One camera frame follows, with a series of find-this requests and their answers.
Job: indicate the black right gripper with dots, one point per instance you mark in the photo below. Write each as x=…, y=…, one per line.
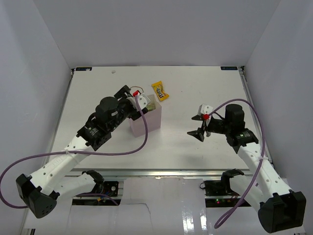
x=198, y=133

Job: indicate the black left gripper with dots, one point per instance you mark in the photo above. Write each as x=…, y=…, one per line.
x=124, y=93

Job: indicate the pink paper bag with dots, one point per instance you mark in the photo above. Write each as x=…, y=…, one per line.
x=153, y=119

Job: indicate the yellow M&M packet large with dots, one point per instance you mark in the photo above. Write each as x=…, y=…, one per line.
x=158, y=88

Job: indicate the green Himalaya snack packet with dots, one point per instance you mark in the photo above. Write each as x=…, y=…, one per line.
x=150, y=107

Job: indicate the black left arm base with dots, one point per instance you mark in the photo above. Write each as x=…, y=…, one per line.
x=108, y=188

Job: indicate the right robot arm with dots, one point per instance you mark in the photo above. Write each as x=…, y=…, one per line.
x=277, y=205

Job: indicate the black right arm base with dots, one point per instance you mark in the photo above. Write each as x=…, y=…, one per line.
x=220, y=187

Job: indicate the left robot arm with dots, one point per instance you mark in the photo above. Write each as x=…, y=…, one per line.
x=44, y=188

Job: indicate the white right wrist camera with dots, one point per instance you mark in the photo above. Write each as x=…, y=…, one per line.
x=204, y=111

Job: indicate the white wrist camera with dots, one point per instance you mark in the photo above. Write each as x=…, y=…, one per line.
x=204, y=111
x=140, y=101

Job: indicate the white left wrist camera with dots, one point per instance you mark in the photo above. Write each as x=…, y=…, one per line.
x=140, y=101

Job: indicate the aluminium frame rail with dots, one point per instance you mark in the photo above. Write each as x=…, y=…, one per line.
x=200, y=173

